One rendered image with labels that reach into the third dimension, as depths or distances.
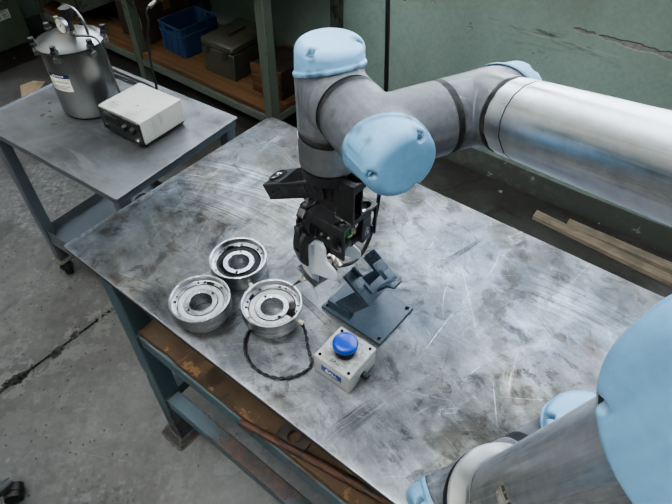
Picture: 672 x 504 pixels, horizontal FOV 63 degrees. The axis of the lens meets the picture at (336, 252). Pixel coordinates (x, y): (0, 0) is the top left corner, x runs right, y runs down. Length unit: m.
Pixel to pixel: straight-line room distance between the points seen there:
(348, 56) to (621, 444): 0.42
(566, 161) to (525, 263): 0.64
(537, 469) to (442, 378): 0.51
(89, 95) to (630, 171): 1.53
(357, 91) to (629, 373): 0.37
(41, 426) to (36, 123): 0.91
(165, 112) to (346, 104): 1.13
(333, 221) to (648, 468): 0.49
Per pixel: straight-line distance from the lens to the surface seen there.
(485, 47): 2.38
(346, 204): 0.66
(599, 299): 1.09
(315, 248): 0.74
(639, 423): 0.26
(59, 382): 2.03
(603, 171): 0.45
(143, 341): 1.33
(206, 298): 0.99
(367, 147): 0.49
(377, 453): 0.84
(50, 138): 1.77
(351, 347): 0.83
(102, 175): 1.56
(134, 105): 1.66
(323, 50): 0.57
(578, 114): 0.48
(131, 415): 1.87
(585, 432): 0.36
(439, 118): 0.53
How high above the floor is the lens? 1.57
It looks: 46 degrees down
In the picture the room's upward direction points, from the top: straight up
